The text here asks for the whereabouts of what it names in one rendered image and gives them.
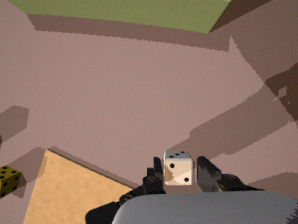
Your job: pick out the yellow die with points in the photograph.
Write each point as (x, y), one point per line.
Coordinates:
(9, 180)

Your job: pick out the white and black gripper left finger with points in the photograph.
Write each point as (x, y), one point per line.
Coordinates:
(152, 184)

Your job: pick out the white die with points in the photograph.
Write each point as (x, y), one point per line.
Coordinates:
(178, 168)

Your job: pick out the tan square mat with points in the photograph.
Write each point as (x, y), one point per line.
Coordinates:
(66, 190)

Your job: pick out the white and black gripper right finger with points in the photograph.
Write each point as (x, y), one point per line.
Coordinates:
(211, 179)

